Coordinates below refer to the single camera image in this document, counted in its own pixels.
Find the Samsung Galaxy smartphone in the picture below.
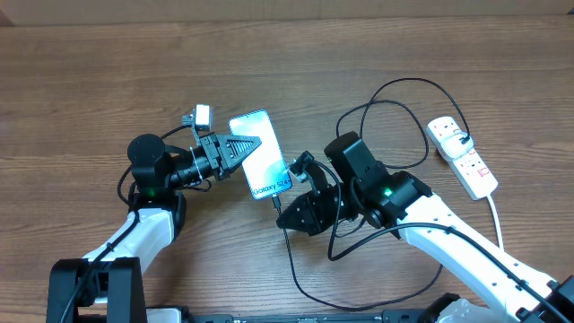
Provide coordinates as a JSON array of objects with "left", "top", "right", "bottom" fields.
[{"left": 229, "top": 109, "right": 292, "bottom": 200}]

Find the black USB charger cable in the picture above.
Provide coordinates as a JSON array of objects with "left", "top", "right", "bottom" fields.
[{"left": 271, "top": 77, "right": 472, "bottom": 312}]

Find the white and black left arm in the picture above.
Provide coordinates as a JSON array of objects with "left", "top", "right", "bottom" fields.
[{"left": 47, "top": 133, "right": 261, "bottom": 322}]

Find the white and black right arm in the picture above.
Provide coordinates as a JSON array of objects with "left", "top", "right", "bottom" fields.
[{"left": 276, "top": 132, "right": 573, "bottom": 322}]

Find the white charger adapter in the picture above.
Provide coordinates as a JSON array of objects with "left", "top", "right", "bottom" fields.
[{"left": 439, "top": 133, "right": 474, "bottom": 162}]

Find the white power strip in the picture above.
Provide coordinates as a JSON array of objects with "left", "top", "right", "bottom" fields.
[{"left": 426, "top": 117, "right": 498, "bottom": 202}]

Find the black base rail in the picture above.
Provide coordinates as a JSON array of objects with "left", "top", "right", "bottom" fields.
[{"left": 146, "top": 307, "right": 429, "bottom": 323}]

